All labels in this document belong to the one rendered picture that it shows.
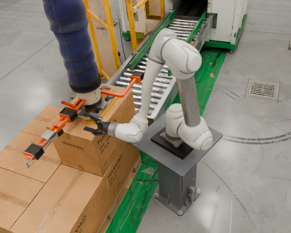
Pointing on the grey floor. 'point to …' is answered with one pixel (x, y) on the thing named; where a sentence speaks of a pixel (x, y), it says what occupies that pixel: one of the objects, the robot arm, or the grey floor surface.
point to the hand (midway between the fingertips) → (83, 121)
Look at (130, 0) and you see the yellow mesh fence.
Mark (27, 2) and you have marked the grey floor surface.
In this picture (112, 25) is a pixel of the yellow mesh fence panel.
